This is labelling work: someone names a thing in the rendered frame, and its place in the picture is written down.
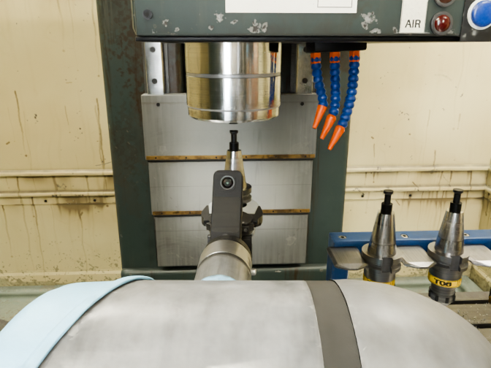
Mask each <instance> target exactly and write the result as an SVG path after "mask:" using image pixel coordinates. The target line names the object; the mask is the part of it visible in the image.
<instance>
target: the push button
mask: <svg viewBox="0 0 491 368"><path fill-rule="evenodd" d="M471 20H472V22H473V24H474V25H475V26H478V27H485V26H488V25H489V24H491V1H490V0H483V1H479V2H478V3H477V4H475V5H474V7H473V9H472V10H471Z"/></svg>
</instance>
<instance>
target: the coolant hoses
mask: <svg viewBox="0 0 491 368"><path fill-rule="evenodd" d="M366 49H367V42H309V43H306V53H310V54H311V68H312V70H313V71H312V76H313V82H314V83H315V85H314V88H315V89H316V95H317V96H318V101H319V103H318V106H317V110H316V115H315V118H314V122H313V129H316V128H317V126H318V124H319V122H320V121H321V119H322V117H323V115H324V113H325V112H326V110H327V107H328V102H327V99H328V97H327V95H326V89H325V88H324V83H323V82H322V81H323V77H322V70H320V68H321V53H328V52H330V63H331V64H330V68H331V70H330V75H332V76H331V77H330V82H332V83H331V85H330V88H331V89H332V90H331V91H330V94H331V97H330V101H331V103H330V107H331V108H330V109H329V115H327V118H326V120H325V123H324V127H323V129H322V132H321V136H320V139H324V138H325V137H326V135H327V133H328V131H329V130H330V129H331V127H332V125H333V124H334V122H335V121H336V115H338V113H339V110H338V108H340V103H339V101H340V93H341V92H340V89H339V88H340V83H339V82H340V75H339V74H340V69H339V68H340V63H339V62H340V52H344V51H349V61H350V63H349V67H350V69H349V74H350V75H349V78H348V81H349V82H348V85H347V87H348V90H347V92H346V93H347V96H346V101H345V103H344V108H343V109H342V114H341V115H340V120H339V121H338V125H337V126H336V127H335V130H334V132H333V135H332V138H331V140H330V143H329V145H328V148H327V149H328V150H331V149H332V148H333V147H334V145H335V144H336V142H337V141H338V140H339V139H340V137H341V135H342V134H343V133H344V131H345V128H346V127H347V126H348V121H350V115H351V114H352V109H353V108H354V102H355V101H356V95H357V89H356V88H358V83H357V81H359V77H358V74H359V69H358V68H359V65H360V64H359V60H360V51H361V50H366Z"/></svg>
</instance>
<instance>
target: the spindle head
mask: <svg viewBox="0 0 491 368"><path fill-rule="evenodd" d="M402 4H403V0H357V13H282V12H226V0H131V9H132V28H133V29H134V32H135V34H136V35H137V36H138V37H135V41H136V42H160V43H178V44H184V42H282V44H306V43H309V42H367V44H372V43H428V42H459V41H460V31H461V25H462V20H463V10H464V5H465V0H455V1H454V2H453V3H452V4H451V5H449V6H448V7H440V6H438V5H437V4H436V3H435V0H428V2H427V13H426V20H425V32H424V33H400V19H401V12H402ZM438 12H448V13H449V14H450V15H451V16H452V18H453V26H452V28H451V30H450V31H449V32H448V33H447V34H444V35H436V34H434V33H433V32H432V30H431V28H430V21H431V20H432V18H433V16H434V15H435V14H436V13H438Z"/></svg>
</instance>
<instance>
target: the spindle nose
mask: <svg viewBox="0 0 491 368"><path fill-rule="evenodd" d="M184 50H185V68H186V103H187V106H188V111H189V116H190V117H191V118H193V119H196V120H202V121H207V122H216V123H250V122H258V121H264V120H271V119H273V118H276V117H277V116H278V115H279V106H280V105H281V52H282V42H184Z"/></svg>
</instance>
